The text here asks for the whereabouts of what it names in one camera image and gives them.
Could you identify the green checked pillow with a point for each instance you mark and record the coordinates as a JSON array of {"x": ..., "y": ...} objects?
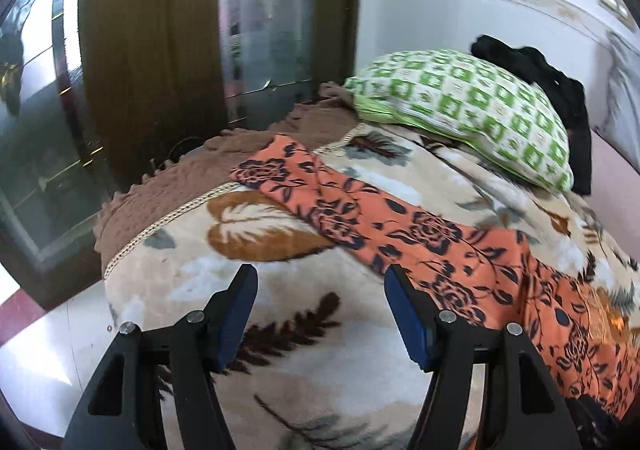
[{"x": 465, "y": 100}]

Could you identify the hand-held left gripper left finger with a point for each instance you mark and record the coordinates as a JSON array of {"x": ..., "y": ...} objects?
[{"x": 234, "y": 325}]

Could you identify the brown quilted bedspread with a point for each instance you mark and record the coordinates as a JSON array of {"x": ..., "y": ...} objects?
[{"x": 200, "y": 170}]

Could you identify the beige light switch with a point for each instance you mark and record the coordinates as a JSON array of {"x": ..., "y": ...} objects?
[{"x": 614, "y": 4}]

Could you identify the grey pillow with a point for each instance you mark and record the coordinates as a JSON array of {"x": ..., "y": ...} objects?
[{"x": 622, "y": 95}]

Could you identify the pink bolster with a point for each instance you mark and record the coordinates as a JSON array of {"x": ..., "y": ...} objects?
[{"x": 615, "y": 180}]

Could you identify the leaf print blanket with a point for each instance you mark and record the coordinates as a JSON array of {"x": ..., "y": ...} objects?
[{"x": 300, "y": 280}]

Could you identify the black cloth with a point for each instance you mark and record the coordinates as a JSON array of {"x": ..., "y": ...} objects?
[{"x": 550, "y": 75}]

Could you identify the glass door panel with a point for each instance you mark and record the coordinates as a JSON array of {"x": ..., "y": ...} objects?
[{"x": 290, "y": 20}]

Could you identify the brown wooden door frame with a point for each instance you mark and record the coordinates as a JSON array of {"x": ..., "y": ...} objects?
[{"x": 150, "y": 45}]

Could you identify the orange floral garment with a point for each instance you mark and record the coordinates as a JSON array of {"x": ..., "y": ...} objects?
[{"x": 425, "y": 240}]

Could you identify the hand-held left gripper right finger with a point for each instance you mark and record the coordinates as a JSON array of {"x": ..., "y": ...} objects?
[{"x": 406, "y": 320}]

